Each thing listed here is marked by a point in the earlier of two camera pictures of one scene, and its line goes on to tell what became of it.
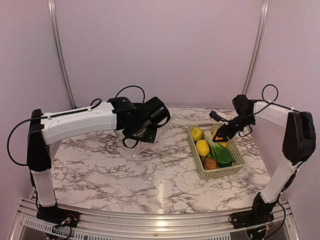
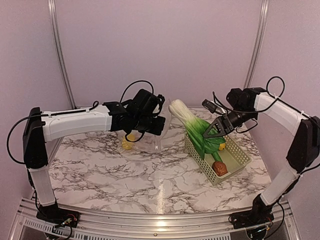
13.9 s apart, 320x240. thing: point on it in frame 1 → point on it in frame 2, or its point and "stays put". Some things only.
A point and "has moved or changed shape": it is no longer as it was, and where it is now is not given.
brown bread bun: (210, 164) → (219, 168)
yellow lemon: (202, 147) has moved or changed shape
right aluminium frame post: (255, 55) stays put
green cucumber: (225, 165) → (216, 156)
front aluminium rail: (212, 226) stays put
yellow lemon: (197, 134) → (221, 146)
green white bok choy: (217, 151) → (196, 128)
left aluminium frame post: (60, 56) stays put
